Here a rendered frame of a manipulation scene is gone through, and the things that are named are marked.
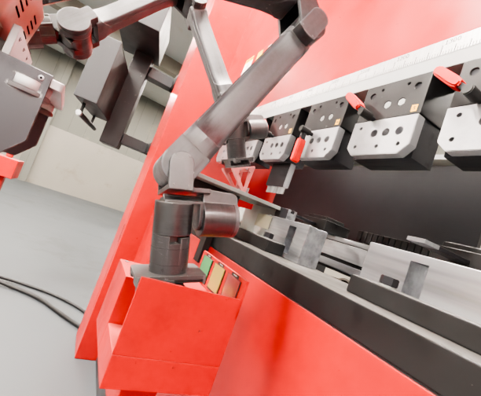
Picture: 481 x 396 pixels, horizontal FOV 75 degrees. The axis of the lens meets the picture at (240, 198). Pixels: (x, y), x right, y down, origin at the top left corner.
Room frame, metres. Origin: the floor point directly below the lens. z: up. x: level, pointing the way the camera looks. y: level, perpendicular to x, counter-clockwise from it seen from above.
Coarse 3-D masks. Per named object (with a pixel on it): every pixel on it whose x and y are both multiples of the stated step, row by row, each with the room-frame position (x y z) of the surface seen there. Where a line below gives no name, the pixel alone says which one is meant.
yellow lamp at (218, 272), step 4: (216, 264) 0.59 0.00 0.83; (216, 268) 0.58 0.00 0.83; (220, 268) 0.57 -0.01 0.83; (212, 272) 0.59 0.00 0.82; (216, 272) 0.58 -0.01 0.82; (220, 272) 0.56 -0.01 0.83; (212, 276) 0.58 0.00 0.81; (216, 276) 0.57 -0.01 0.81; (220, 276) 0.56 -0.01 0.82; (212, 280) 0.58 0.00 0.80; (216, 280) 0.57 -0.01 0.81; (220, 280) 0.55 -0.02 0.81; (208, 284) 0.59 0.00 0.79; (212, 284) 0.57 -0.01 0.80; (216, 284) 0.56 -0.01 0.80; (212, 288) 0.57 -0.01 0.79; (216, 288) 0.56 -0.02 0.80; (216, 292) 0.55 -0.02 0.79
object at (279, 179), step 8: (272, 168) 1.00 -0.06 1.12; (280, 168) 0.96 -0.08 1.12; (288, 168) 0.92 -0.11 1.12; (272, 176) 0.99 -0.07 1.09; (280, 176) 0.95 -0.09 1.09; (288, 176) 0.92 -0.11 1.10; (272, 184) 0.97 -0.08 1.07; (280, 184) 0.93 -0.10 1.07; (288, 184) 0.92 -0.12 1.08; (280, 192) 0.93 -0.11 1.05
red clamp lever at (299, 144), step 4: (300, 128) 0.79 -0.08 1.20; (304, 128) 0.78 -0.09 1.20; (308, 128) 0.79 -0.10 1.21; (304, 132) 0.79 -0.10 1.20; (308, 132) 0.79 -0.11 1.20; (300, 136) 0.79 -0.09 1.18; (304, 136) 0.79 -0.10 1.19; (296, 140) 0.79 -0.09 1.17; (300, 140) 0.78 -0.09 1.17; (304, 140) 0.80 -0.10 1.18; (296, 144) 0.79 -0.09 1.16; (300, 144) 0.79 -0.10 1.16; (304, 144) 0.79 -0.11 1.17; (296, 148) 0.79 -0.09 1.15; (300, 148) 0.79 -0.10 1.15; (292, 152) 0.79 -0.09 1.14; (296, 152) 0.78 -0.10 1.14; (300, 152) 0.79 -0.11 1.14; (292, 156) 0.79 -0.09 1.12; (296, 156) 0.79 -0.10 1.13; (300, 156) 0.79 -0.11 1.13; (292, 160) 0.79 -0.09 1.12; (296, 160) 0.79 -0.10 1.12
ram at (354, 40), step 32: (320, 0) 1.02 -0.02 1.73; (352, 0) 0.85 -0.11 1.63; (384, 0) 0.72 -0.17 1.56; (416, 0) 0.63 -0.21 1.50; (448, 0) 0.56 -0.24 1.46; (480, 0) 0.50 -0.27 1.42; (256, 32) 1.50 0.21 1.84; (352, 32) 0.80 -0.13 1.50; (384, 32) 0.69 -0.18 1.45; (416, 32) 0.61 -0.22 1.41; (448, 32) 0.54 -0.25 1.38; (320, 64) 0.89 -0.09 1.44; (352, 64) 0.76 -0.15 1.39; (416, 64) 0.58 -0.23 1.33; (448, 64) 0.52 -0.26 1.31; (320, 96) 0.84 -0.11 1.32
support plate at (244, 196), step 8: (200, 176) 0.77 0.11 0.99; (216, 184) 0.79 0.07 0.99; (224, 184) 0.80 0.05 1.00; (232, 192) 0.87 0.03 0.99; (240, 192) 0.82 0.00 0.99; (248, 200) 0.94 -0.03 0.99; (256, 200) 0.84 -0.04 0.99; (264, 200) 0.85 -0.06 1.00; (272, 208) 0.91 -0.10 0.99; (280, 208) 0.88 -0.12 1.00
